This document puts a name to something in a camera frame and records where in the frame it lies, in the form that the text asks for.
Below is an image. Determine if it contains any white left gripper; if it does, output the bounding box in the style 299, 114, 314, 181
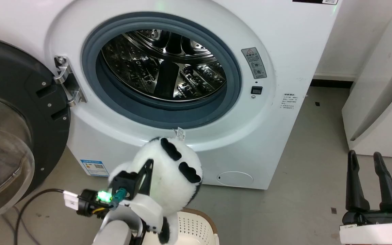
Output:
113, 159, 164, 235

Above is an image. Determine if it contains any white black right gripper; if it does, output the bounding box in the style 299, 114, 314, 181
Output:
340, 150, 392, 245

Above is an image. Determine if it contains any white black panda plush toy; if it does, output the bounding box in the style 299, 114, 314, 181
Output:
108, 137, 203, 245

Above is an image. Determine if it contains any white perforated laundry basket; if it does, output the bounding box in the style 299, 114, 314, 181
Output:
138, 208, 219, 245

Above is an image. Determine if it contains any white front-load washing machine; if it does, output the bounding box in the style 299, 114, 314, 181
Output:
0, 0, 344, 191

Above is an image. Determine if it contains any blue energy label sticker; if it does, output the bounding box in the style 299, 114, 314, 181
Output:
80, 159, 110, 177

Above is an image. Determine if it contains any black connector with white plug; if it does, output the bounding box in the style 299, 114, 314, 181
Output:
63, 189, 112, 216

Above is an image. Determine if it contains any round white filter cap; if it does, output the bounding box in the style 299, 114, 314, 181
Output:
216, 171, 254, 186

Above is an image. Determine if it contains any white appliance cabinet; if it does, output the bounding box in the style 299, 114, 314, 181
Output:
342, 0, 392, 159

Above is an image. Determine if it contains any steel washer drum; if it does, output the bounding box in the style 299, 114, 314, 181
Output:
101, 30, 227, 102

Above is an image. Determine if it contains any white text label sticker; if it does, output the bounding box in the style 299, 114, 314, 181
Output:
280, 93, 299, 110

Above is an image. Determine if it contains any grey rubber door gasket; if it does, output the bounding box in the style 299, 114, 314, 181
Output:
82, 15, 242, 129

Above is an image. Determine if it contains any metal door hinge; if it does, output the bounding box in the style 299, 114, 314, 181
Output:
54, 56, 87, 107

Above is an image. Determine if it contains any dark round glass washer door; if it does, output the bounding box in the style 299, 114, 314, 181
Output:
0, 36, 71, 227

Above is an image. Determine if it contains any black model label strip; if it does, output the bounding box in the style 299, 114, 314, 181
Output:
292, 0, 339, 5

